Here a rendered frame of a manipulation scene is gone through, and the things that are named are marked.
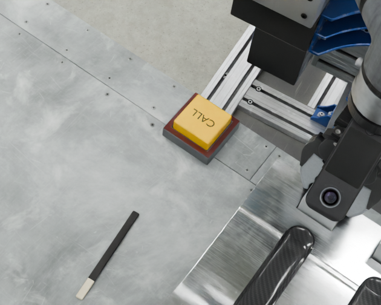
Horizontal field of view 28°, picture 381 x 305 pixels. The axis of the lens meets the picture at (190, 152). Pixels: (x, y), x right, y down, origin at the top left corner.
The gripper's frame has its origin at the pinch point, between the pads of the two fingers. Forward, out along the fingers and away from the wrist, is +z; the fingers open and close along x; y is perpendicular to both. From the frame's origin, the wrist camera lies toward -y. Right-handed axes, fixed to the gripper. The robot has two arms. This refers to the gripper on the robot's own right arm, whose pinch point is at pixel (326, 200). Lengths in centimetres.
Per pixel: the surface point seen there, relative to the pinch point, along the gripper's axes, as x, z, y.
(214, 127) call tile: 18.7, 6.6, 3.9
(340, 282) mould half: -6.8, 1.6, -7.5
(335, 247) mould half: -4.0, 1.3, -4.1
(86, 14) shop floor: 92, 90, 61
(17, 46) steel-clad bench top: 51, 10, -1
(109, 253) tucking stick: 19.3, 9.9, -18.7
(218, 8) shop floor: 63, 90, 88
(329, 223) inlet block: -1.8, 0.2, -2.4
